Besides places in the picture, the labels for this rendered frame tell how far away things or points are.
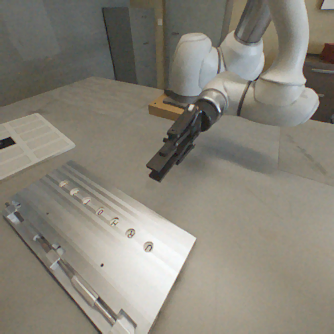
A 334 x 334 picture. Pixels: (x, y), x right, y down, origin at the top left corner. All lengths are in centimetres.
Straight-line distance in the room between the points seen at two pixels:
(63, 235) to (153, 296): 22
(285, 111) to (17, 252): 70
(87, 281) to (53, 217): 17
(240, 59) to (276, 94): 33
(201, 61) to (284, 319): 76
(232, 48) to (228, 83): 28
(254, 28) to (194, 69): 23
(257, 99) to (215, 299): 45
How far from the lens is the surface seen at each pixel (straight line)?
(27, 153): 78
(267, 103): 50
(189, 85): 78
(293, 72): 51
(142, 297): 36
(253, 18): 75
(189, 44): 76
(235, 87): 52
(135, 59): 302
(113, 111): 93
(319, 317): 47
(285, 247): 49
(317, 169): 74
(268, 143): 77
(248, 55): 79
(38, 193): 55
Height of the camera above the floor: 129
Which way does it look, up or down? 42 degrees down
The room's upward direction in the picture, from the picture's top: straight up
